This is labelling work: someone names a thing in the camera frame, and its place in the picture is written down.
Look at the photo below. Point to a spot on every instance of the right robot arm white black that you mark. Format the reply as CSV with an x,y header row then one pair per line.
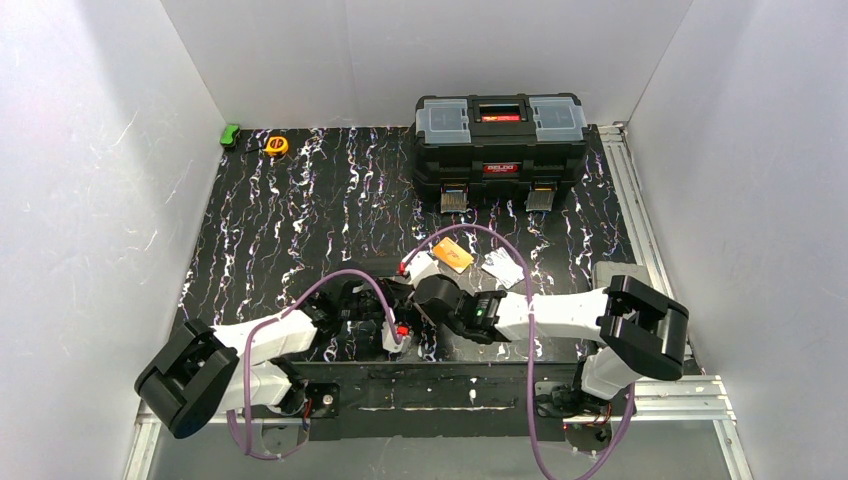
x,y
643,332

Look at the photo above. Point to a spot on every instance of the grey rectangular box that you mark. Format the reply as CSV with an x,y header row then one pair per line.
x,y
603,272

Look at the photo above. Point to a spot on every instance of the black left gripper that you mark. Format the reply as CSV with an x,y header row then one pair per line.
x,y
370,307

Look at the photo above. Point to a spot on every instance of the yellow tape measure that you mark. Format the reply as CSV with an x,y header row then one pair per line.
x,y
276,146

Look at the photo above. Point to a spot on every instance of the green small object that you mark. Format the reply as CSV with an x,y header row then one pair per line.
x,y
229,136

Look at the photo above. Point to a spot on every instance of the aluminium frame rail right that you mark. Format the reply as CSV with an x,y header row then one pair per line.
x,y
633,207

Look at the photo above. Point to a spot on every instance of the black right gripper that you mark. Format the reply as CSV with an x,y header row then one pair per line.
x,y
424,291

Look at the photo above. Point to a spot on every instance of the white credit card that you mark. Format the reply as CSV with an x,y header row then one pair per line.
x,y
503,268

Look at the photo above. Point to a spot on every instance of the black toolbox with red label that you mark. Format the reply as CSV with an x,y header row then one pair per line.
x,y
524,148

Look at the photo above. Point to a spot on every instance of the aluminium frame rail front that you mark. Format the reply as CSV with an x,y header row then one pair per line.
x,y
454,424

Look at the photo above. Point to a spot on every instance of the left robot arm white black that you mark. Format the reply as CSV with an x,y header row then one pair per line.
x,y
205,370

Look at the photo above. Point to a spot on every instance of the orange credit card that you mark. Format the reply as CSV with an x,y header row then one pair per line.
x,y
452,255

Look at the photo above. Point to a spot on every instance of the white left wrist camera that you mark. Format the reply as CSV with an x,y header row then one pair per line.
x,y
397,341

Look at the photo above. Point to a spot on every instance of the aluminium frame rail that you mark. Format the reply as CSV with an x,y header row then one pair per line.
x,y
633,207
454,424

